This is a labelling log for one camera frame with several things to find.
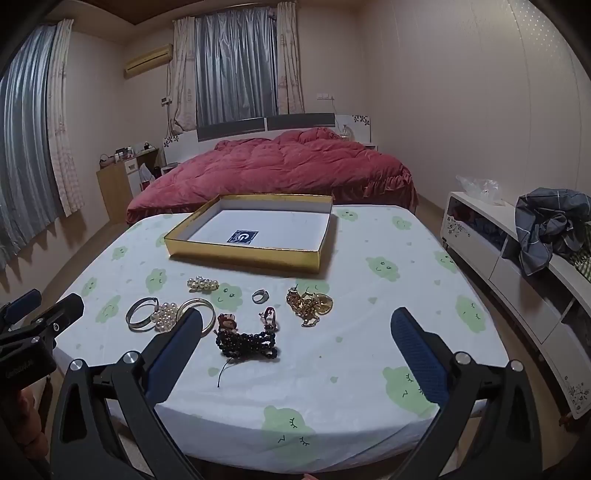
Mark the gold bangle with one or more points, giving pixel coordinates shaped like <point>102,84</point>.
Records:
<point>208,307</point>

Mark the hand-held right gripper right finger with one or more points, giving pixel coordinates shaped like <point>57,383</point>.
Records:
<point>415,355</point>

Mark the grey window curtain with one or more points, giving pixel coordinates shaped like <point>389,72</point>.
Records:
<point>235,64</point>
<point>23,147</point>

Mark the bed with red quilt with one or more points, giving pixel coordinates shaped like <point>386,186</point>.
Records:
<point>286,166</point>

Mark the clear plastic bag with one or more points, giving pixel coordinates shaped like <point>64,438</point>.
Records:
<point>480,188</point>

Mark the grey plaid cloth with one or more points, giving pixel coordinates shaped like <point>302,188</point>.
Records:
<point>549,221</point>

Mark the white flowered low cabinet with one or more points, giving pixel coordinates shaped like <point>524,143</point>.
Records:
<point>521,277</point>

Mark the white grey bed headboard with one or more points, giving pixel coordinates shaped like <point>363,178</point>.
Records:
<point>231,129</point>

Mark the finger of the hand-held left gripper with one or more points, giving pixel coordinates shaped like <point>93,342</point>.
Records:
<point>23,301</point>
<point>55,314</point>

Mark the white flowered nightstand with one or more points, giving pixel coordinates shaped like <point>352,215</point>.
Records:
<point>355,127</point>

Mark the person's left hand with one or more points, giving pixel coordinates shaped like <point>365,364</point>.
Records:
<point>31,415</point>

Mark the beige floral curtain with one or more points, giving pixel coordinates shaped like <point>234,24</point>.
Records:
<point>184,74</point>
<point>64,120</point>
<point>290,55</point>

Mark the green striped cloth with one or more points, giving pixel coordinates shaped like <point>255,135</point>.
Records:
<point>584,265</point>

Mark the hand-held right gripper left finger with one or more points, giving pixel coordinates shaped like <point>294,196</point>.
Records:
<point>178,350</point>

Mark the red brooch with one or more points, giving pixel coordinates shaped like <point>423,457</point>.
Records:
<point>226,322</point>

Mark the silver bangle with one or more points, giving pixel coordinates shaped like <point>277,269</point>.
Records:
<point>131,318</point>

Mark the wooden desk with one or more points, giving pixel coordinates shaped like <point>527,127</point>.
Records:
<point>113,189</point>

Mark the wall air conditioner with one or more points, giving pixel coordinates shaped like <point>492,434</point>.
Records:
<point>147,62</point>

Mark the gold cardboard box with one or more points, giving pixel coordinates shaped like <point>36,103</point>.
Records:
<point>258,221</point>

